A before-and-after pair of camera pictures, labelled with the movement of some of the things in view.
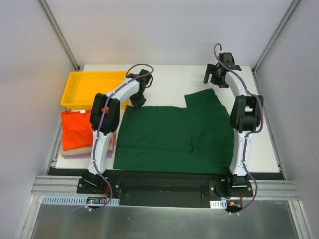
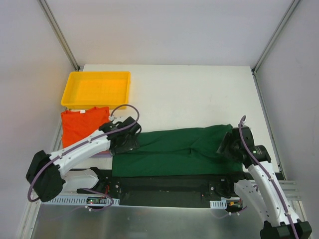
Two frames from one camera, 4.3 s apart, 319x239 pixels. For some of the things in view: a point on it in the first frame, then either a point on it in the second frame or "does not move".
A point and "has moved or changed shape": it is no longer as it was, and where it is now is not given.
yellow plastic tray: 82,85 does not move
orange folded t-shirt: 77,132 does not move
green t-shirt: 198,139 has moved or changed shape
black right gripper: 212,73 → 227,144
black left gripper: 138,100 → 127,145
